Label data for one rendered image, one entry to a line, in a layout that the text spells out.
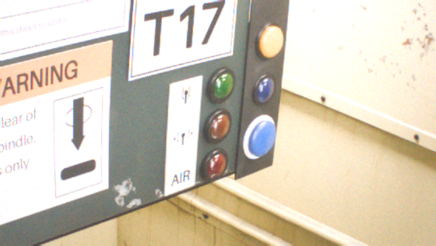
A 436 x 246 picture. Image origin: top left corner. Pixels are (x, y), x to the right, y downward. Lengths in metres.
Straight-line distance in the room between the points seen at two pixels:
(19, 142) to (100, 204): 0.09
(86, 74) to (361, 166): 1.04
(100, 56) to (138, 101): 0.05
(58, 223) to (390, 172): 1.00
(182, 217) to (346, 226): 0.49
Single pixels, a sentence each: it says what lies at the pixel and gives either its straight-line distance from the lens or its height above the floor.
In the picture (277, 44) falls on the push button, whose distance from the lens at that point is 0.61.
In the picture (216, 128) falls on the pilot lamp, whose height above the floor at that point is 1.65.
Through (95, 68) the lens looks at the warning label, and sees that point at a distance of 0.50.
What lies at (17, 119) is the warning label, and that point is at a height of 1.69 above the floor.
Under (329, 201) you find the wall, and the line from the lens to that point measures 1.56.
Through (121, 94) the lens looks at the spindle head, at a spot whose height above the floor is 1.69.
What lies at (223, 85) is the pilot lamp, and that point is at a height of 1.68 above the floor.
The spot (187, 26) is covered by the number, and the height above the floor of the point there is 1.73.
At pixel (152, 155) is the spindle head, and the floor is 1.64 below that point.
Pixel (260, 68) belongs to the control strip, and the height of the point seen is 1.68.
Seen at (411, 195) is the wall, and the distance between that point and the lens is 1.44.
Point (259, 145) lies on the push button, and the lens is 0.63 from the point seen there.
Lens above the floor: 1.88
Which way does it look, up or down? 23 degrees down
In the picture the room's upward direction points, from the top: 5 degrees clockwise
